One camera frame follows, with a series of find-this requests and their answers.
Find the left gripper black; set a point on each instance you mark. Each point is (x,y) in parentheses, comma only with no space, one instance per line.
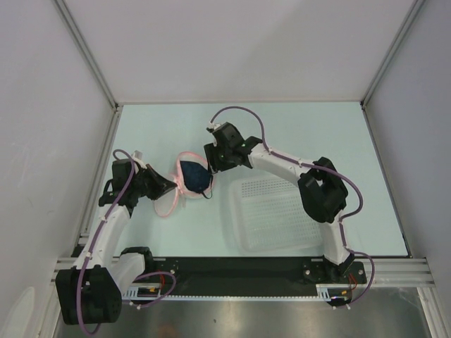
(161,185)

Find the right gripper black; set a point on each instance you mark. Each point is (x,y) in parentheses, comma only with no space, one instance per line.
(213,164)

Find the dark blue lace bra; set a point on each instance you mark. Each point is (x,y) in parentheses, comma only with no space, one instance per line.
(196,178)

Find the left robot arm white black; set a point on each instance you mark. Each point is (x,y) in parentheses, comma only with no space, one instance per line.
(91,290)

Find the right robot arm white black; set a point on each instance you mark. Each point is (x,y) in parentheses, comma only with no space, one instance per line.
(327,196)

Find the white perforated plastic tray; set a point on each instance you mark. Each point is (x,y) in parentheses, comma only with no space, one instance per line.
(268,216)

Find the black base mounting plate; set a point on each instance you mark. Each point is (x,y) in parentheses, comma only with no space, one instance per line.
(254,276)

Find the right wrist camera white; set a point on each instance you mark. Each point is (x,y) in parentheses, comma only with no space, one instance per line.
(212,126)

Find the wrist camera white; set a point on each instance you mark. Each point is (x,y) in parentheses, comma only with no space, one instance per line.
(212,126)
(137,157)

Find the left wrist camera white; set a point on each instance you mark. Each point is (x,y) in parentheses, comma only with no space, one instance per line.
(137,157)

